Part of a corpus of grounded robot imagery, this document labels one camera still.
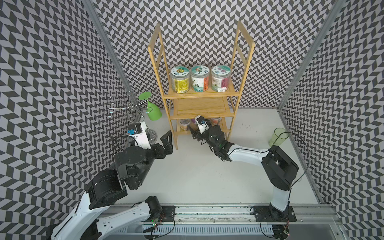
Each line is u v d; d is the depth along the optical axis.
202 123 0.69
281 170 0.48
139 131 0.44
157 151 0.47
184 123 0.82
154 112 0.87
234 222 0.72
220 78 0.60
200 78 0.60
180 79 0.59
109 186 0.37
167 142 0.49
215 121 0.85
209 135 0.66
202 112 0.76
